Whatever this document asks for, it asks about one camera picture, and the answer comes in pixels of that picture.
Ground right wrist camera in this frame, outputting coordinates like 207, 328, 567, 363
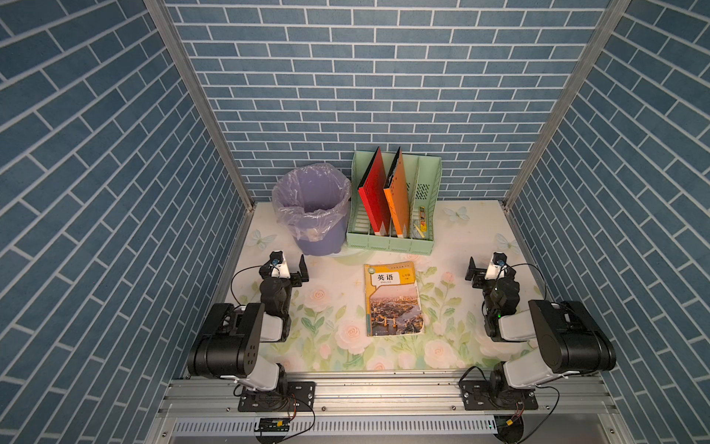
484, 252, 508, 280

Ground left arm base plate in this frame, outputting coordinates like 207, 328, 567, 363
238, 381, 316, 413

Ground purple trash bin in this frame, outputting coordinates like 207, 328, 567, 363
272, 163, 351, 256

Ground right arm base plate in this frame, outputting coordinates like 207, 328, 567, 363
460, 379, 539, 412

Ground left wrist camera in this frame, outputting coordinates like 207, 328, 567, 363
268, 251, 290, 279

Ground green file organizer rack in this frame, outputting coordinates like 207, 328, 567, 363
347, 149, 442, 255

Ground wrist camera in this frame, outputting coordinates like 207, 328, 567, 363
484, 252, 508, 280
268, 251, 290, 279

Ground pens in organizer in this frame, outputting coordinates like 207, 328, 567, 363
412, 206, 428, 240

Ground English textbook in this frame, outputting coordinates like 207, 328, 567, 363
364, 261, 425, 337

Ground small black circuit board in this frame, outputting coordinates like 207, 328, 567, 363
255, 418, 291, 435

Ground aluminium rail frame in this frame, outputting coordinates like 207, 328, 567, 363
147, 371, 632, 443

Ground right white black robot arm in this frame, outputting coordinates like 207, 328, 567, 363
465, 253, 617, 396

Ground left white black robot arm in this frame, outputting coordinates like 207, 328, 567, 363
188, 251, 309, 397

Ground orange folder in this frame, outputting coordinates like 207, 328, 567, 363
384, 149, 410, 239

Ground red folder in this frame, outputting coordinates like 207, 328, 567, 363
358, 148, 391, 236

